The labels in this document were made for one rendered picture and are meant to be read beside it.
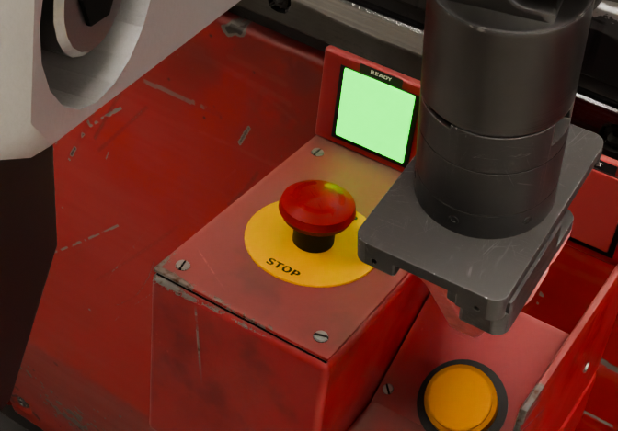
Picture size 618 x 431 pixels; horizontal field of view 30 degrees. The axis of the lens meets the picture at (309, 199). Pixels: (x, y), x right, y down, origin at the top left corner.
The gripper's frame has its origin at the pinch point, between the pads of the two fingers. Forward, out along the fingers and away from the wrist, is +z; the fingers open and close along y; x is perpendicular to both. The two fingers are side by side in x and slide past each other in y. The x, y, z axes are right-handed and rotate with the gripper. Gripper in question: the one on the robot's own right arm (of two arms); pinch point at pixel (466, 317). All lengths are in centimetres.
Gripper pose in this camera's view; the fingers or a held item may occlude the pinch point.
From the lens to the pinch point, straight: 54.5
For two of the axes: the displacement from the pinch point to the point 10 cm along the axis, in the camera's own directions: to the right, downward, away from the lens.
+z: 0.2, 6.7, 7.5
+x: -8.5, -3.8, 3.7
